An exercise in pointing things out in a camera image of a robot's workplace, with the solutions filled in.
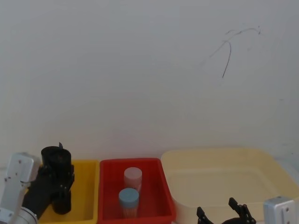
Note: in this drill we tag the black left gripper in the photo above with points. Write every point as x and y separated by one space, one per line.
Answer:
39 193

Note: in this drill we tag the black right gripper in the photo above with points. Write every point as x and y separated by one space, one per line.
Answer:
231 221

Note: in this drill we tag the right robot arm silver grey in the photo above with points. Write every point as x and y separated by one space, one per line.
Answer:
280 210

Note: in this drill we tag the yellow plastic bin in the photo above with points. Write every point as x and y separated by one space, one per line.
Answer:
84 186

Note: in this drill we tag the cream plastic tub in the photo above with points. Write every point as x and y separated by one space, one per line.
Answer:
222 172

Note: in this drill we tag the red plastic bin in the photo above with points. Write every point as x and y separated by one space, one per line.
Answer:
154 186

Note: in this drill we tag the clear jar with blue lid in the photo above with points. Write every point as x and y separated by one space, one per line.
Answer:
128 198

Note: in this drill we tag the clear jar with pink lid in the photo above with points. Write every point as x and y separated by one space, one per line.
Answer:
132 177

